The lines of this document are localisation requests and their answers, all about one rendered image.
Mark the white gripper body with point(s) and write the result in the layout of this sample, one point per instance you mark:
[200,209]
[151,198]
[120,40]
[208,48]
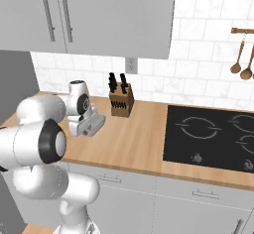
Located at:
[93,120]

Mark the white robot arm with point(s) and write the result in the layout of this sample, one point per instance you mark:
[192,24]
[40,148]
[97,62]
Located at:
[29,142]

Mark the wooden knife block with knives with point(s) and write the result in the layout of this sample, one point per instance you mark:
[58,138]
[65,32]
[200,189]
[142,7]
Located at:
[121,101]

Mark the grey drawer front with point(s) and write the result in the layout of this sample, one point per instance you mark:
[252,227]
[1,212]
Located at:
[132,176]
[205,195]

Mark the grey base cupboard door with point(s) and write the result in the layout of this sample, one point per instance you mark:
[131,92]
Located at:
[127,211]
[195,216]

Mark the black hob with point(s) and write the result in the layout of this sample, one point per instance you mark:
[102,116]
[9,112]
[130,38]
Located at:
[211,139]

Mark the wooden hanging spoon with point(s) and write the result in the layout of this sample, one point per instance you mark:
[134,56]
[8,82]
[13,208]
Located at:
[237,62]
[247,70]

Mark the white wall socket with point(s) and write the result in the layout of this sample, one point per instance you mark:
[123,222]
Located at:
[131,65]

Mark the wide grey wall cupboard door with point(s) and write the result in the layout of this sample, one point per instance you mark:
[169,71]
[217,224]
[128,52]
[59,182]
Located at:
[122,16]

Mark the wooden hanging rail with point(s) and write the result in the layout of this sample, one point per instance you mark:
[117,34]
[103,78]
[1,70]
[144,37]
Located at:
[242,30]

